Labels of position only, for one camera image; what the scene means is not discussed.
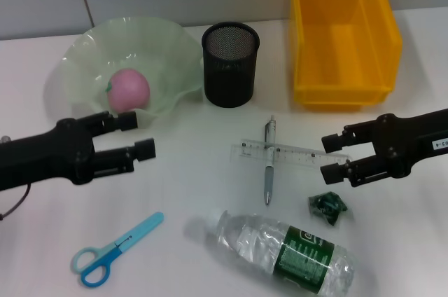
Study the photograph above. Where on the transparent plastic ruler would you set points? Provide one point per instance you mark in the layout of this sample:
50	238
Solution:
294	155

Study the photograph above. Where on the green label water bottle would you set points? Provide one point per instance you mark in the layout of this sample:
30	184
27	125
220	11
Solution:
280	244

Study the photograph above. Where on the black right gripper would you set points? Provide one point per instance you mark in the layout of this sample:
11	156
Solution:
413	143

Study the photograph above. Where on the blue scissors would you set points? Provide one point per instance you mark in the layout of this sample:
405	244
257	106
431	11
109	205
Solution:
140	230

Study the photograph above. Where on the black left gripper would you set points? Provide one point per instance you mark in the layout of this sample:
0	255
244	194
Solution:
45	157

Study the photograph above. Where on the green plastic wrapper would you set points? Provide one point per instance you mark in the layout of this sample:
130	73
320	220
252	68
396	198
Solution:
327	206

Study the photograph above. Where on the pink peach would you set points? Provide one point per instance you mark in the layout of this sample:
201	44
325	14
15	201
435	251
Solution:
129	90

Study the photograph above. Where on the silver ballpoint pen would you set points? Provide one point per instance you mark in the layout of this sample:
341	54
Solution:
269	178

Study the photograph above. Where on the yellow plastic storage bin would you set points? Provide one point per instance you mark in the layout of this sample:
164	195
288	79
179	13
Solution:
350	48

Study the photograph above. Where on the pale green glass fruit plate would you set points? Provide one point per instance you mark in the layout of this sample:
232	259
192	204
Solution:
140	45

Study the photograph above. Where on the black mesh pen holder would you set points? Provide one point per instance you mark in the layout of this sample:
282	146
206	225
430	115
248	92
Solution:
229	76

